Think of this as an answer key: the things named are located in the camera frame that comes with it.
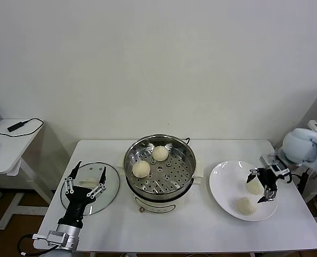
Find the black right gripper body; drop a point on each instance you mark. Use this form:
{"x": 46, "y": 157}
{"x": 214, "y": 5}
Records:
{"x": 268, "y": 179}

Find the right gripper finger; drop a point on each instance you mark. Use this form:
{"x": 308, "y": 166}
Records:
{"x": 270, "y": 195}
{"x": 252, "y": 172}

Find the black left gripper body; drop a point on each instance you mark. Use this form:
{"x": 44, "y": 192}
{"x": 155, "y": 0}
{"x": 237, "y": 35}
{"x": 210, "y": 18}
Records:
{"x": 75, "y": 203}

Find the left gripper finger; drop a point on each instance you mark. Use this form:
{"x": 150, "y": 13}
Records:
{"x": 68, "y": 184}
{"x": 100, "y": 187}

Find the white steamed baozi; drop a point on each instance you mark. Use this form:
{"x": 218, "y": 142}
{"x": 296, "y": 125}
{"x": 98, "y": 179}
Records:
{"x": 253, "y": 188}
{"x": 159, "y": 154}
{"x": 246, "y": 206}
{"x": 141, "y": 169}

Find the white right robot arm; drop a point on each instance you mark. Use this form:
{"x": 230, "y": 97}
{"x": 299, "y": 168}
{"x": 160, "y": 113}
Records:
{"x": 300, "y": 144}

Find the perforated steel steamer basket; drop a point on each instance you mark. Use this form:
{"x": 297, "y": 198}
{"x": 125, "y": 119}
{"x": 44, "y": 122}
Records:
{"x": 172, "y": 174}

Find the white round plate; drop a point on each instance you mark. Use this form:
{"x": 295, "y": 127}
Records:
{"x": 228, "y": 187}

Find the brown cooker knob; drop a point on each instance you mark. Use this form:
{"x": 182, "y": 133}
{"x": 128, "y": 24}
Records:
{"x": 141, "y": 209}

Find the white side table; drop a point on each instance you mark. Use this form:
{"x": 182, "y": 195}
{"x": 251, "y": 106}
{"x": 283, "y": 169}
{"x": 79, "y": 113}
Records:
{"x": 3, "y": 158}

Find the black adapter box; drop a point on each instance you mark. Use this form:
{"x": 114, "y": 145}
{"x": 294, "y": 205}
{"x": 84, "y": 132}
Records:
{"x": 15, "y": 126}

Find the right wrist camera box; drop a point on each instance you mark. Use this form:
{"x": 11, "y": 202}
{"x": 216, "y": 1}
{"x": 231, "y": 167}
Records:
{"x": 279, "y": 170}

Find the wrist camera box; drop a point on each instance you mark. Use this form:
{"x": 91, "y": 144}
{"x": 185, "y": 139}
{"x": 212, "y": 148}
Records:
{"x": 279, "y": 170}
{"x": 55, "y": 237}

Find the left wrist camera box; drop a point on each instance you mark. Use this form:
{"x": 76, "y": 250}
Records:
{"x": 55, "y": 237}

